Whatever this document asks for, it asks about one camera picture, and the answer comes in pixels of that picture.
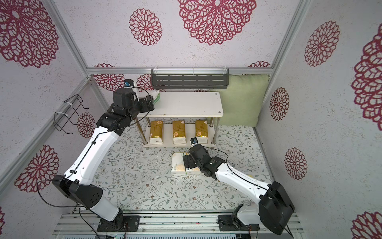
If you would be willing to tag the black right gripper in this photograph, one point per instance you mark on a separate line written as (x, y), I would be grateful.
(185, 161)

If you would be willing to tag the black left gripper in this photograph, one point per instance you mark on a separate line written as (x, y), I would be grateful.
(143, 103)

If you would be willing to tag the gold tissue pack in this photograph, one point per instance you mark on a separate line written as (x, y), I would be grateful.
(202, 132)
(156, 132)
(179, 132)

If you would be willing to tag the white tissue pack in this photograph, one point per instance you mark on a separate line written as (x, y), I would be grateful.
(193, 171)
(178, 167)
(154, 93)

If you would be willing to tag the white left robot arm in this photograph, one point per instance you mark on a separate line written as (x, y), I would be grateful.
(76, 182)

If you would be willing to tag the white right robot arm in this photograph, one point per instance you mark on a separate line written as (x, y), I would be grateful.
(270, 204)

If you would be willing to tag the white two-tier metal-legged shelf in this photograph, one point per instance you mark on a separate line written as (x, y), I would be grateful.
(184, 105)

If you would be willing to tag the green fabric cushion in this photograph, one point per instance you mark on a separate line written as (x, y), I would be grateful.
(242, 99)

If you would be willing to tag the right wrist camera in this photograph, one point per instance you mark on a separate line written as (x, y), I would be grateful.
(194, 140)

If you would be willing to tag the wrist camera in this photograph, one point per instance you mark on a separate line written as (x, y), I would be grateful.
(128, 83)
(194, 140)

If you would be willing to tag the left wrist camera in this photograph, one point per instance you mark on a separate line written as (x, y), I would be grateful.
(128, 83)

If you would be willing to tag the grey wall-mounted metal rack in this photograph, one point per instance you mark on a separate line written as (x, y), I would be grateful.
(179, 80)

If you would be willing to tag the black wire wall rack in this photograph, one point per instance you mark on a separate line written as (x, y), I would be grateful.
(71, 108)

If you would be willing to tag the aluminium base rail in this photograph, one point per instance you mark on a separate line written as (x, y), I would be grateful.
(157, 225)

